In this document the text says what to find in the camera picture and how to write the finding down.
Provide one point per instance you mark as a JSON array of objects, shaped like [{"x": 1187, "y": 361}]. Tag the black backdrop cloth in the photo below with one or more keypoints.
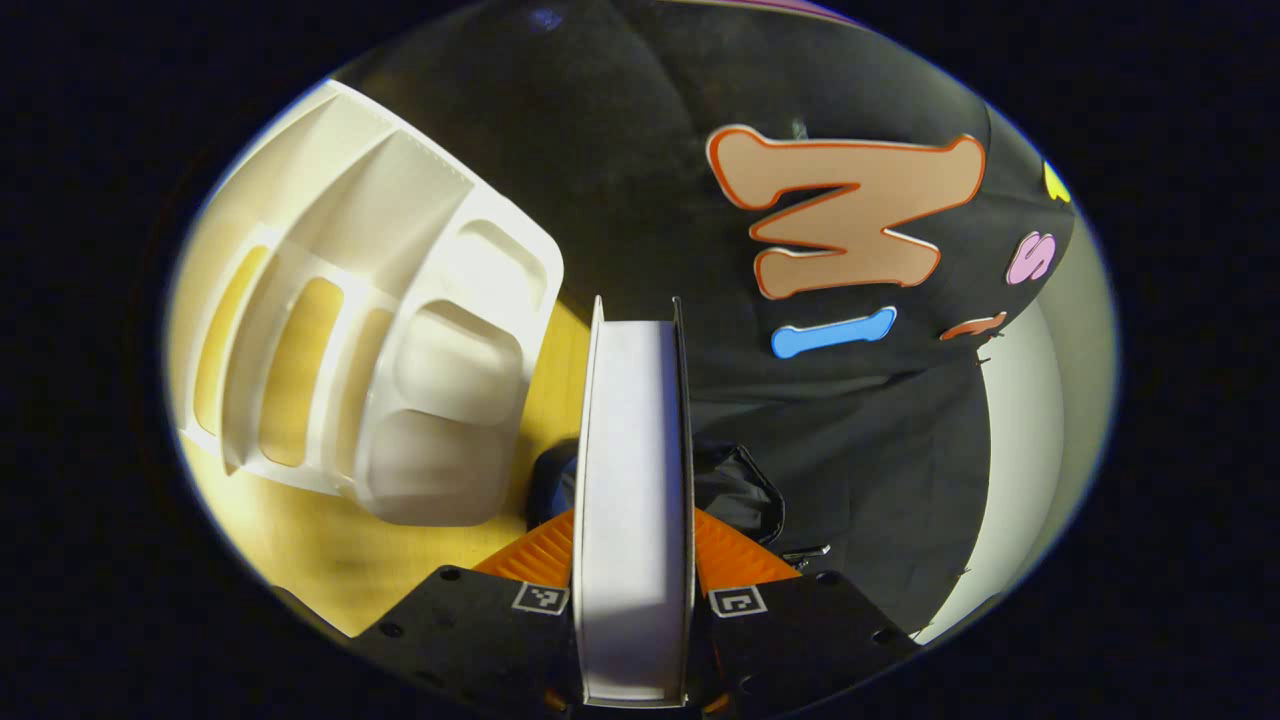
[{"x": 620, "y": 150}]

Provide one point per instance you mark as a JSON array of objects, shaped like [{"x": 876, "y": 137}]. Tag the white plastic bookshelf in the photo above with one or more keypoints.
[{"x": 440, "y": 300}]

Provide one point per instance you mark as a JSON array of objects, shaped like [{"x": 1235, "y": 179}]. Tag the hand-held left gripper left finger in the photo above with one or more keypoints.
[{"x": 480, "y": 630}]

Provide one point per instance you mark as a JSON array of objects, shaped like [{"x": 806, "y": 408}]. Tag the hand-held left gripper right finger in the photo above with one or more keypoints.
[{"x": 800, "y": 630}]

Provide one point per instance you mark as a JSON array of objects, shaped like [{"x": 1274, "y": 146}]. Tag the dark grey book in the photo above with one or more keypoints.
[{"x": 632, "y": 480}]

